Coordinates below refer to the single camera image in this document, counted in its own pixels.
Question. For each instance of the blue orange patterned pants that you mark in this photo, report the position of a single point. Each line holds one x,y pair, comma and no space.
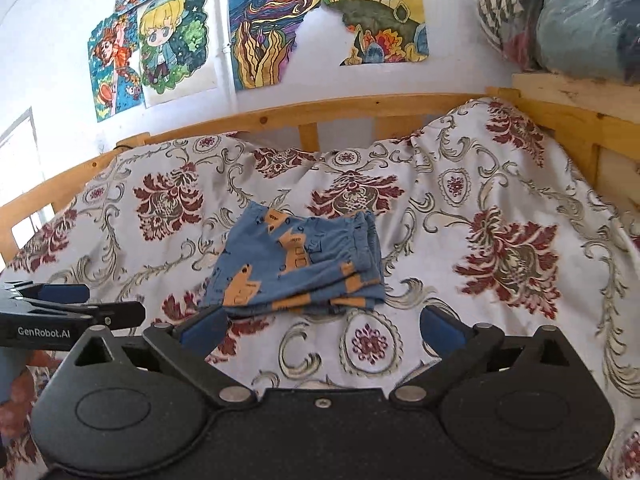
273,261

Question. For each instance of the white floral bedspread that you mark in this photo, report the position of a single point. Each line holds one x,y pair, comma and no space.
479,213

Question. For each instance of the wooden bed frame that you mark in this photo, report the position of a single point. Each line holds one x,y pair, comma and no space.
596,122

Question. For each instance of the landscape wall drawing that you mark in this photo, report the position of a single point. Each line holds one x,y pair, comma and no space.
385,31

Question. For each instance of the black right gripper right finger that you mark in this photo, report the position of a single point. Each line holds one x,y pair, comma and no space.
465,352

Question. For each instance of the blond child wall drawing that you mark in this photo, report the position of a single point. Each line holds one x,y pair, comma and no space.
178,47

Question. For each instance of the red haired girl wall drawing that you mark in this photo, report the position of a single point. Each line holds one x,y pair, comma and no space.
112,51

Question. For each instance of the starry night wall drawing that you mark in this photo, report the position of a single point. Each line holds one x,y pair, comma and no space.
263,38

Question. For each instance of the bagged striped bedding bundle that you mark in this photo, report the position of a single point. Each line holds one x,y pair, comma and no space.
597,39

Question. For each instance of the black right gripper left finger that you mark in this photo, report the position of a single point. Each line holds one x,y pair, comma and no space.
163,365

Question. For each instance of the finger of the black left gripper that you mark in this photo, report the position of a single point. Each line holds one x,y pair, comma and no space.
42,315
56,293

